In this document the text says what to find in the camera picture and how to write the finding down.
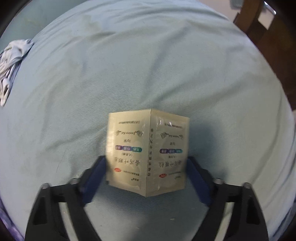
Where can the grey crumpled clothes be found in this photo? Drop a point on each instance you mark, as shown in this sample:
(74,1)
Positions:
(11,58)

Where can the bed with teal sheet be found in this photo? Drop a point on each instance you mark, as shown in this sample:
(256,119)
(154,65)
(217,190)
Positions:
(138,69)

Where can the brown wooden chair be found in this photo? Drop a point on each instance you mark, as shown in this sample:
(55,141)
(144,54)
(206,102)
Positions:
(248,18)

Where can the beige sachet strip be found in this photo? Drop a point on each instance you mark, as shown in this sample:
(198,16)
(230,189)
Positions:
(148,150)

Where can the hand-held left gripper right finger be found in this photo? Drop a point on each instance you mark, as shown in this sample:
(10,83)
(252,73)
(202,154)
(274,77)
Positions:
(200,183)

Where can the purple quilt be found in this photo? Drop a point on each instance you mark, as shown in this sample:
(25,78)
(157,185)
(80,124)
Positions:
(7,222)

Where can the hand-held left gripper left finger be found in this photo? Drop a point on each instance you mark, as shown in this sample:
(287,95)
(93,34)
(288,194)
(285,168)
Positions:
(93,183)

